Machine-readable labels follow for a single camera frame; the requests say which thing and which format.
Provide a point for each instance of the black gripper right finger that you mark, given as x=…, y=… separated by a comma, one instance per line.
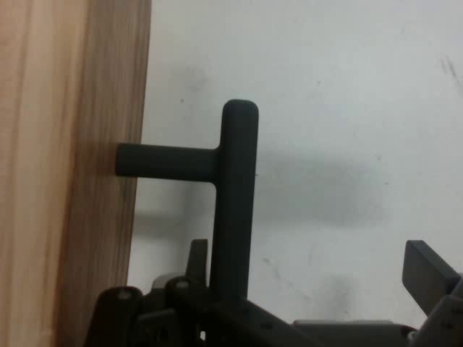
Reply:
x=430, y=278

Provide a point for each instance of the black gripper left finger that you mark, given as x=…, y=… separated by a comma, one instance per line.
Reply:
x=181, y=307

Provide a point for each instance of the wooden drawer front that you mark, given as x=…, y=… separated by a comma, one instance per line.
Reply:
x=65, y=173

